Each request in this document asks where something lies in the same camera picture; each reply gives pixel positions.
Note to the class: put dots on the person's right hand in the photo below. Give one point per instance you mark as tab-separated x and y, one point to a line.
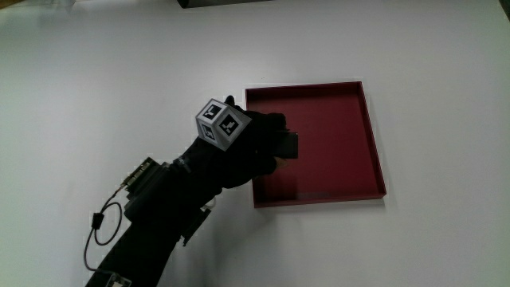
247	159

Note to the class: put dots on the black charger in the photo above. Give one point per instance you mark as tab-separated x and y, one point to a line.
287	145

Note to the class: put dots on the dark red square plate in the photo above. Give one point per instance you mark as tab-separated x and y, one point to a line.
334	139

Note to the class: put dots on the black wrist electronics module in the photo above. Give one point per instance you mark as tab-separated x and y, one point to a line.
141	177

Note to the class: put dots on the dark object at table edge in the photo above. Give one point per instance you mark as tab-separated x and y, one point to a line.
219	2

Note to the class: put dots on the small white connector box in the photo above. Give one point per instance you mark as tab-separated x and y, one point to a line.
116	280

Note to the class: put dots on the dark corner object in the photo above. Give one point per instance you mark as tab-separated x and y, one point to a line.
506	8

